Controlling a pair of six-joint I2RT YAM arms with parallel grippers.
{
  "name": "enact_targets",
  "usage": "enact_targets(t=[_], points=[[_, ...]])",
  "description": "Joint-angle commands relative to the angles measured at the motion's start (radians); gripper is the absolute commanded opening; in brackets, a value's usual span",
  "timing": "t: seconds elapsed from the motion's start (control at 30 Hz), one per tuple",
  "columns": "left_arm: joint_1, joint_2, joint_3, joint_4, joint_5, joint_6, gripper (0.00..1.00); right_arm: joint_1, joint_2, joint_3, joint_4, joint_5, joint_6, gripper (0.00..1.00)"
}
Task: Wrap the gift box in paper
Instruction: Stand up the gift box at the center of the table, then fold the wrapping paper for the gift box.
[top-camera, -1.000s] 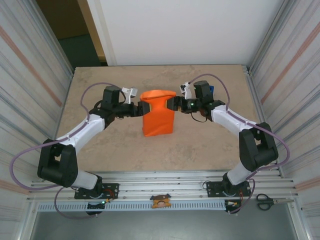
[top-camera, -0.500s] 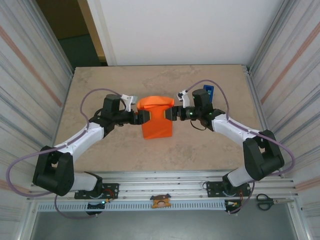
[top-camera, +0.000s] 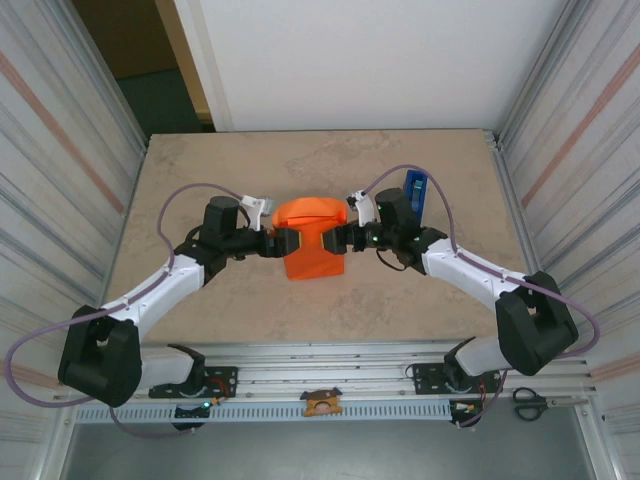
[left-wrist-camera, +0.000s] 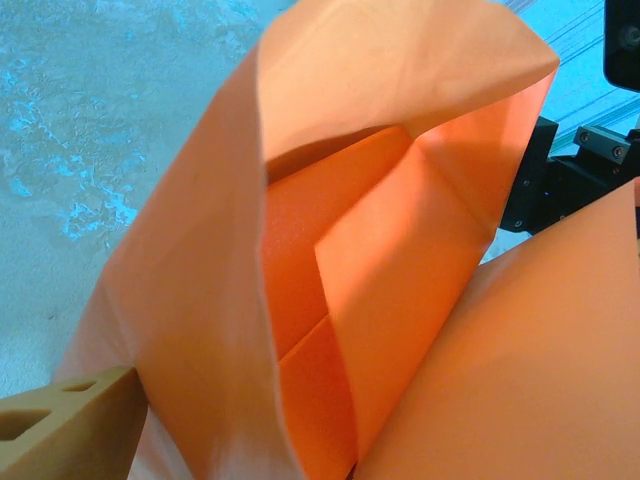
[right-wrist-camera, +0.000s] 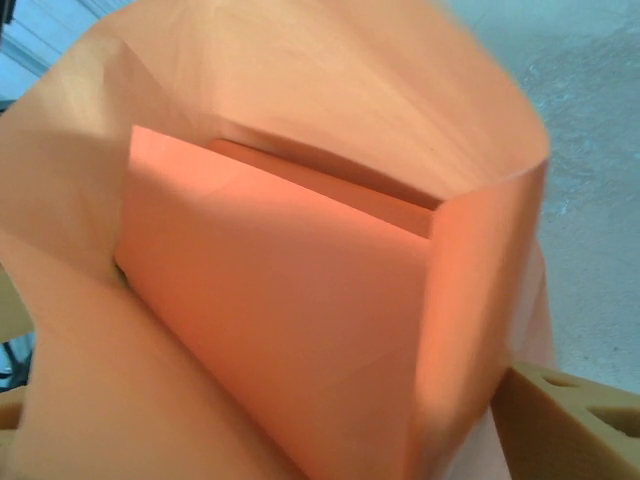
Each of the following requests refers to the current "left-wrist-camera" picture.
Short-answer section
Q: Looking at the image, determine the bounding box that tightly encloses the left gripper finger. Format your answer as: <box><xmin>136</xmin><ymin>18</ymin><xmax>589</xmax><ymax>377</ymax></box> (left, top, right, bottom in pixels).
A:
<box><xmin>0</xmin><ymin>364</ymin><xmax>150</xmax><ymax>480</ymax></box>

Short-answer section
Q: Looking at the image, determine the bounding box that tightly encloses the orange wrapping paper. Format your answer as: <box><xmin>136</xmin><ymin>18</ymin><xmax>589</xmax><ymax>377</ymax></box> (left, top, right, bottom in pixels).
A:
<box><xmin>52</xmin><ymin>0</ymin><xmax>640</xmax><ymax>480</ymax></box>

